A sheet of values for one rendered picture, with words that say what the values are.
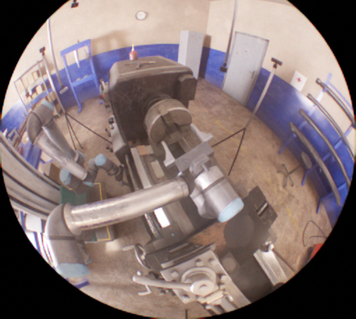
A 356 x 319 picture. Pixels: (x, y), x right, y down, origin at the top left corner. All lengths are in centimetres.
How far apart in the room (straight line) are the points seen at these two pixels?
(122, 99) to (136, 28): 343
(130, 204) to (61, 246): 29
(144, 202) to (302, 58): 341
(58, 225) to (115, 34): 388
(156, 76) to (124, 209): 60
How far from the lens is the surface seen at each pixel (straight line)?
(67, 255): 45
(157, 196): 39
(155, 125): 53
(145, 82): 64
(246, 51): 373
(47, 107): 86
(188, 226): 68
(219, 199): 34
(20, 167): 103
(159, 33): 413
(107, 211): 39
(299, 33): 348
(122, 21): 395
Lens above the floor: 150
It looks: 50 degrees down
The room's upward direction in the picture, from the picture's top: 6 degrees clockwise
